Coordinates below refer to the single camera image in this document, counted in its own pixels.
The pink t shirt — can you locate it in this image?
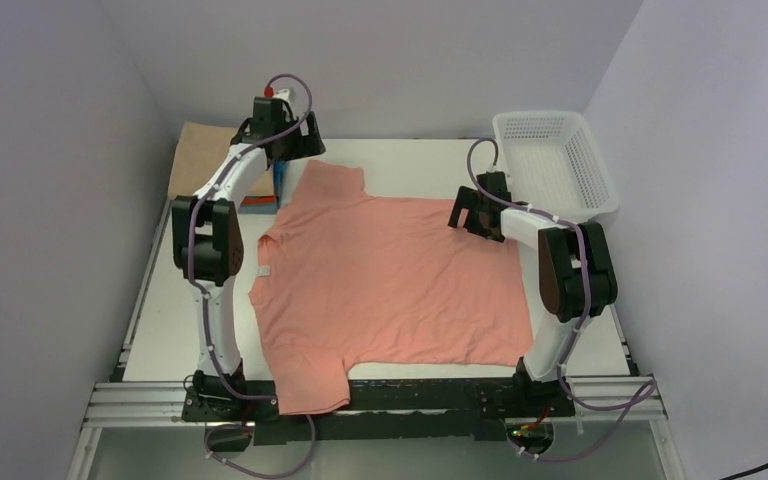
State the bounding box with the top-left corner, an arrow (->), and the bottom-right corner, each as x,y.
249,160 -> 533,415

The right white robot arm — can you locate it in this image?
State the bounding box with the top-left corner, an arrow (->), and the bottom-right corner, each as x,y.
448,171 -> 618,415

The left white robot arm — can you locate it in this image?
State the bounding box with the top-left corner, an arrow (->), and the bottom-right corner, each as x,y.
171,88 -> 325,420

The folded blue t shirt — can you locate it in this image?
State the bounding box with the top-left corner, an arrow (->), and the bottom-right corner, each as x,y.
238,162 -> 287,214

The folded tan t shirt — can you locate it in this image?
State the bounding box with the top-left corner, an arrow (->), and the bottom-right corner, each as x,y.
167,122 -> 238,199

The white plastic basket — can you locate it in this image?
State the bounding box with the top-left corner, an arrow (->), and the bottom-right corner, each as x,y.
492,111 -> 619,223

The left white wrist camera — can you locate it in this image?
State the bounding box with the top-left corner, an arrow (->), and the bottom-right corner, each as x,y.
263,86 -> 296,110

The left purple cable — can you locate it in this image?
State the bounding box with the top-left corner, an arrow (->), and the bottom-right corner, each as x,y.
186,73 -> 318,480

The purple cable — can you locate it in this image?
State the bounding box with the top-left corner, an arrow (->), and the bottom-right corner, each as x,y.
186,73 -> 318,480
466,137 -> 658,464

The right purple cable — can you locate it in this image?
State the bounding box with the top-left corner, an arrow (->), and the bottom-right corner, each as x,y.
466,137 -> 658,464

